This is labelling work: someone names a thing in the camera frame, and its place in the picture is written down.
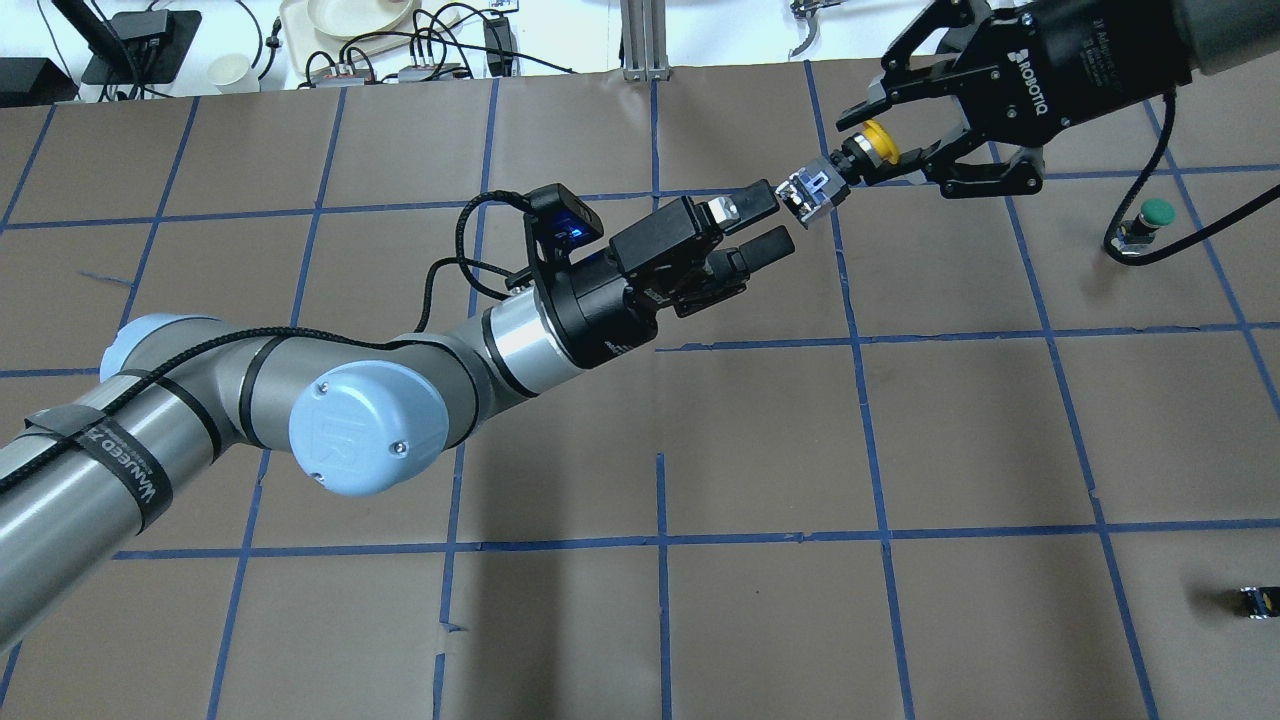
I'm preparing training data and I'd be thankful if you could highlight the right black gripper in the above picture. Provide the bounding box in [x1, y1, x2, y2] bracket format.
[836, 1, 1190, 199]

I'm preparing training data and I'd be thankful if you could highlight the beige plate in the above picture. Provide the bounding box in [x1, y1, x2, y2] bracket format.
[303, 0, 417, 40]

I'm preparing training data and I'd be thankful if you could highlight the black monitor stand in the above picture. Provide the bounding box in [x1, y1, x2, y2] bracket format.
[52, 1, 204, 87]

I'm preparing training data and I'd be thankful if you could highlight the yellow push button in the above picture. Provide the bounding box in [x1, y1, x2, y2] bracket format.
[774, 120, 902, 228]

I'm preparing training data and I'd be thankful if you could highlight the green push button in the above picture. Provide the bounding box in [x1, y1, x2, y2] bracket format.
[1105, 199, 1176, 259]

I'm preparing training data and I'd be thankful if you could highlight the black power adapter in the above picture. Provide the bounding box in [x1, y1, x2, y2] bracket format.
[483, 15, 515, 77]

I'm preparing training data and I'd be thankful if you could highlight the white paper cup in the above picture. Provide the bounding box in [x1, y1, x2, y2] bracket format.
[206, 54, 260, 95]

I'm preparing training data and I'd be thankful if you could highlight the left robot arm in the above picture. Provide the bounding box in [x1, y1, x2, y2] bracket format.
[1, 179, 794, 650]

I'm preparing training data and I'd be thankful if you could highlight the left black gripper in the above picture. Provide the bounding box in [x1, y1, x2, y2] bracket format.
[534, 179, 795, 369]

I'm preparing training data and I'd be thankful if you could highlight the aluminium frame post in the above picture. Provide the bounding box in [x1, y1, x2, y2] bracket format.
[620, 0, 672, 82]

